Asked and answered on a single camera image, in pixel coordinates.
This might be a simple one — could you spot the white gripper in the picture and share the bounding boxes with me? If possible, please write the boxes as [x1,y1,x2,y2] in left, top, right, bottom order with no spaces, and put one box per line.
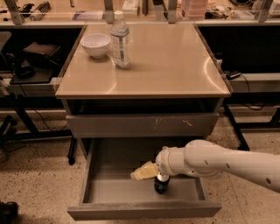
[130,146,190,180]

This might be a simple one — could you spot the dark pepsi can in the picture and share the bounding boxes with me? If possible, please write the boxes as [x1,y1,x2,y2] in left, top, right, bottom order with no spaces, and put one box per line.
[154,172,170,194]

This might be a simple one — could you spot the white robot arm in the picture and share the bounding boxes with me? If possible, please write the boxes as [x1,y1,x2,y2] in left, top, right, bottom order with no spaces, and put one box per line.
[130,140,280,193]

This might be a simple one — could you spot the open grey middle drawer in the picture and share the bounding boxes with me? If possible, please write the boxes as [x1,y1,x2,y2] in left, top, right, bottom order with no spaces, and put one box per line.
[67,137,221,221]

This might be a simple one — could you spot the closed grey top drawer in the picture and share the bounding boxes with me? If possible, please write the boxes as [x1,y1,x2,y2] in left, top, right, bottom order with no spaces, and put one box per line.
[66,113,219,138]

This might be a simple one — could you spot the grey drawer cabinet with counter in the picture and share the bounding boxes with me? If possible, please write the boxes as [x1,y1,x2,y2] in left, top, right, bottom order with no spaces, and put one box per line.
[56,23,231,153]

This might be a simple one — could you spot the black table leg right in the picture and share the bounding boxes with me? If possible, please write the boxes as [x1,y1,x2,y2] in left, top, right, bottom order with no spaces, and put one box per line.
[223,104,249,151]

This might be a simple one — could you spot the black power adapter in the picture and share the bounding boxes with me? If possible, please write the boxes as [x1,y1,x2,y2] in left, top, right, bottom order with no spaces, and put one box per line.
[226,71,241,81]

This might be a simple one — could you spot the white ceramic bowl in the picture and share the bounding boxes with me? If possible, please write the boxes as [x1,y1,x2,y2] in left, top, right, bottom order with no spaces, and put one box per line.
[80,33,111,58]

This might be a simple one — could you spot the clear plastic water bottle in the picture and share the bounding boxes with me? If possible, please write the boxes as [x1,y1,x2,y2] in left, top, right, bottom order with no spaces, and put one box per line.
[110,10,130,69]

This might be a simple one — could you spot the dark object floor corner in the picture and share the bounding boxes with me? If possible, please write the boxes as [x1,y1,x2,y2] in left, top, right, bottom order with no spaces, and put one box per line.
[0,201,18,224]

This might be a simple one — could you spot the pink stacked plastic bins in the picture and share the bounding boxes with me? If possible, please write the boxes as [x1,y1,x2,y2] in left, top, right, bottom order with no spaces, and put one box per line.
[181,0,208,20]

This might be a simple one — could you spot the grey roll on shelf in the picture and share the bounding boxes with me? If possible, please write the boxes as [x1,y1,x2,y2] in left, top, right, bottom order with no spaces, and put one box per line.
[30,1,51,21]

